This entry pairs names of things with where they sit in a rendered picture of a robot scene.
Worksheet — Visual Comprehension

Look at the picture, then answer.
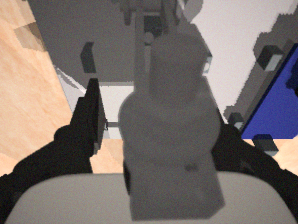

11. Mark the blue flat plate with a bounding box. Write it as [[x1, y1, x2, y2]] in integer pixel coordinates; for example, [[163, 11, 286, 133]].
[[240, 38, 298, 140]]

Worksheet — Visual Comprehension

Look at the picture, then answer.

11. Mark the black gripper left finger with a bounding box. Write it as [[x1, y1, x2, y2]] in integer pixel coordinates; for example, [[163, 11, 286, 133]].
[[0, 78, 106, 224]]

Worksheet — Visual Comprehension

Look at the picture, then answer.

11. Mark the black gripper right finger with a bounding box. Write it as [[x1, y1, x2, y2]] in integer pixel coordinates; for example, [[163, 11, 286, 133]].
[[211, 106, 298, 223]]

